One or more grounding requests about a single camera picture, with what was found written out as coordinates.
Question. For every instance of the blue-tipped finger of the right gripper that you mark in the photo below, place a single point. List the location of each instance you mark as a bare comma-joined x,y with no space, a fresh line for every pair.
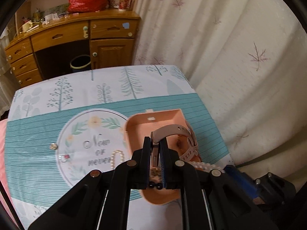
243,181

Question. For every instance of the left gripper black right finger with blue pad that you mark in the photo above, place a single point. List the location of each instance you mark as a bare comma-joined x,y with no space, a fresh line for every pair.
208,201

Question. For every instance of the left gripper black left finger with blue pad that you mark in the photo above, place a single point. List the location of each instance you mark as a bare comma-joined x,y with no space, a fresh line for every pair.
101,199

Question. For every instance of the round white stone brooch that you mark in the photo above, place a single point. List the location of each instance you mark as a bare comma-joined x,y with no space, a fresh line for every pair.
53,146

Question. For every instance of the pink strap smartwatch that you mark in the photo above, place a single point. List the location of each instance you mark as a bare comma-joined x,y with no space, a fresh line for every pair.
180,138

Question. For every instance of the peach plastic tray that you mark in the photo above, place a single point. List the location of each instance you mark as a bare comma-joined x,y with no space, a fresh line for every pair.
141,125

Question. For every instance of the pink blanket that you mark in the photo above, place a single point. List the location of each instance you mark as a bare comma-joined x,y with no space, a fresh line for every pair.
3,125

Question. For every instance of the tree-print blue white tablecloth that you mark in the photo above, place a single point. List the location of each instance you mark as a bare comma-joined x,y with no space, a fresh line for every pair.
85,113

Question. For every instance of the cream floral curtain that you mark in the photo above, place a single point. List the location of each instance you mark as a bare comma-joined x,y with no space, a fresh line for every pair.
246,59

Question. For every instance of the black waste bin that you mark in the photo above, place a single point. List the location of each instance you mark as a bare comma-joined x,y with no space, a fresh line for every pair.
81,63

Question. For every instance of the wooden desk with drawers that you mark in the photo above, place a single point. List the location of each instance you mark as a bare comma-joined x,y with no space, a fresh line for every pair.
108,36

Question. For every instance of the red white cup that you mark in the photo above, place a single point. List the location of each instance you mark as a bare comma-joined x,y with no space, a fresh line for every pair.
124,5

